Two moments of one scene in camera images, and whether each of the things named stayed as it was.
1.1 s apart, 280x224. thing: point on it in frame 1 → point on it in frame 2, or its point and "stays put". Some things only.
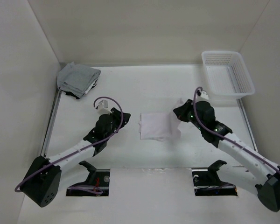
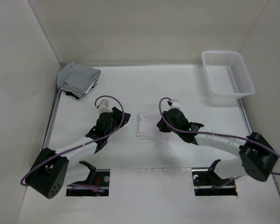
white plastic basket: x=227 y=74 stays put
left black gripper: x=117 y=115 stays put
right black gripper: x=180 y=112 → x=161 y=123
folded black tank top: x=75 y=94 stays put
